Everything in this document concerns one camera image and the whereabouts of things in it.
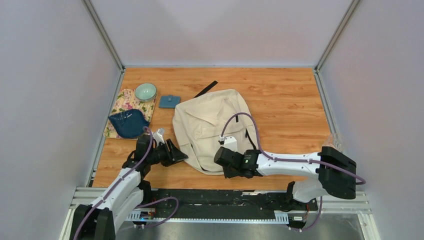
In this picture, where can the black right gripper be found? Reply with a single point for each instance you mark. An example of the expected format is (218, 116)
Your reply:
(228, 174)

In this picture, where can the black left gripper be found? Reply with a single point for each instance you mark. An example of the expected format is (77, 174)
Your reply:
(174, 156)

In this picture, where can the beige canvas backpack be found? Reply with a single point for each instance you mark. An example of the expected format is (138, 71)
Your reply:
(199, 122)

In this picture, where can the small blue wallet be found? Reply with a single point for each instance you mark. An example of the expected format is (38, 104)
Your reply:
(169, 101)

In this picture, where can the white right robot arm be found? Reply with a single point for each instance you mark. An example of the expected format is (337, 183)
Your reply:
(328, 172)

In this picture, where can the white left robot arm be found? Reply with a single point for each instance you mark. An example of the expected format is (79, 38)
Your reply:
(102, 218)

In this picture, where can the dark blue leaf dish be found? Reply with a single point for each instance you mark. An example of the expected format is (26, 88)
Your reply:
(129, 124)

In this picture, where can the pale green ceramic bowl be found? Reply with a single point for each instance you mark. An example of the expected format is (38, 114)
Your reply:
(146, 92)

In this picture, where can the floral cloth placemat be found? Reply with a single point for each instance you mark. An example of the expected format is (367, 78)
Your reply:
(126, 101)

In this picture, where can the clear plastic cup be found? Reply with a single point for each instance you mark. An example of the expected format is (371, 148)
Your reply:
(336, 141)

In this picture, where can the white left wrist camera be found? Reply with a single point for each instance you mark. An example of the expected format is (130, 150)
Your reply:
(159, 136)

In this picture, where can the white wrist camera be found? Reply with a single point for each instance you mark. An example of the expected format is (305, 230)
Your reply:
(159, 136)
(229, 142)

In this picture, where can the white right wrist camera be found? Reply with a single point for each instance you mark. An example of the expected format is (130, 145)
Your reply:
(229, 142)

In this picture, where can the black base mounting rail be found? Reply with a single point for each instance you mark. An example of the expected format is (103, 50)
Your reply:
(223, 206)

